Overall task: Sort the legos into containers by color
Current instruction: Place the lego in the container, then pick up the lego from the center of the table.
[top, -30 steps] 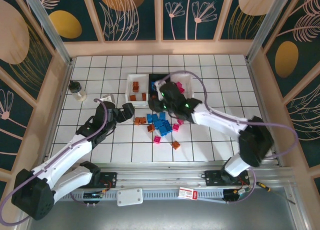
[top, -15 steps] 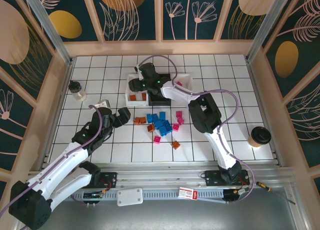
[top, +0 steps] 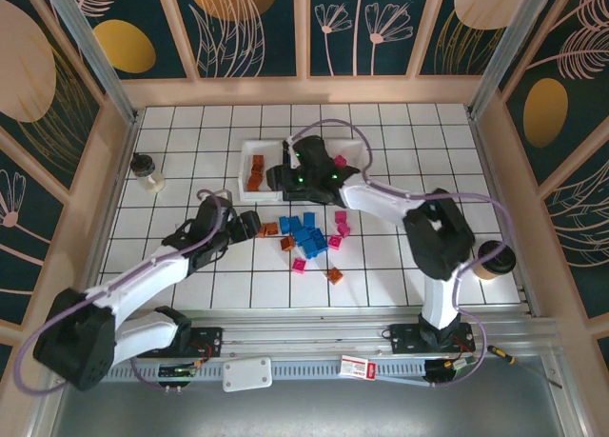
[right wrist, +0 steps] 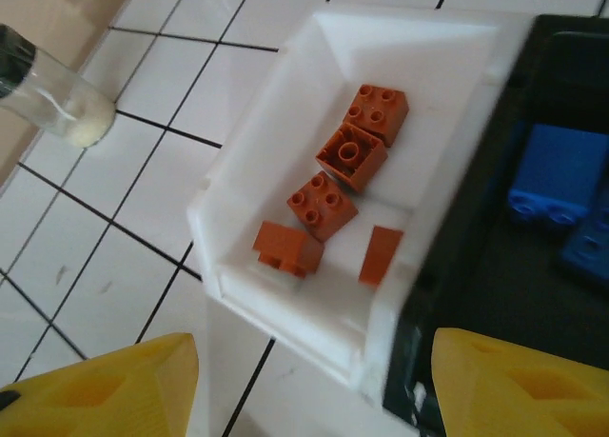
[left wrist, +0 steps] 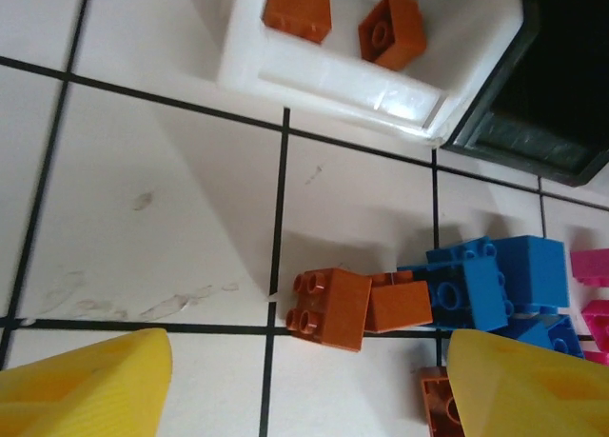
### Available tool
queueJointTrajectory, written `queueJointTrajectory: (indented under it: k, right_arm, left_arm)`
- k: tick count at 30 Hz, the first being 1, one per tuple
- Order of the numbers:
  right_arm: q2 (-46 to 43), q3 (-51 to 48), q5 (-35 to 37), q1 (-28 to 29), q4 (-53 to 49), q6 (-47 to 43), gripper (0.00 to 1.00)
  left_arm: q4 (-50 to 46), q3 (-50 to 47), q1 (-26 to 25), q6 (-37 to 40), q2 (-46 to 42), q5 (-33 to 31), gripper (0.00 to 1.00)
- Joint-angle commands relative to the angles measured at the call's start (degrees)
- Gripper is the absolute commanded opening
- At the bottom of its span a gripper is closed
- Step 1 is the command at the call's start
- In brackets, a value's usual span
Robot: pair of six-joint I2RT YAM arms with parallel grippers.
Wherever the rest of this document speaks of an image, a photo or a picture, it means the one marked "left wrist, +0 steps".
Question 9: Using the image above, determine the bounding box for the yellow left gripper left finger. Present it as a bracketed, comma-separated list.
[0, 328, 173, 437]

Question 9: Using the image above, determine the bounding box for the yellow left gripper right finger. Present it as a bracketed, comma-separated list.
[448, 328, 609, 437]

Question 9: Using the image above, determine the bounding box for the blue lego brick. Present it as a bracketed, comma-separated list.
[425, 235, 572, 312]
[499, 310, 586, 362]
[397, 258, 510, 333]

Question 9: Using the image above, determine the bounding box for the orange lego brick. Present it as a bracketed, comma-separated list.
[357, 0, 426, 72]
[418, 366, 465, 437]
[285, 268, 373, 351]
[363, 270, 435, 334]
[262, 0, 333, 46]

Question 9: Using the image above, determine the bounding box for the black plastic bin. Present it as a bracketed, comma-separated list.
[440, 0, 609, 189]

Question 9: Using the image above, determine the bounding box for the white plastic tray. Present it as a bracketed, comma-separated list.
[216, 0, 524, 146]

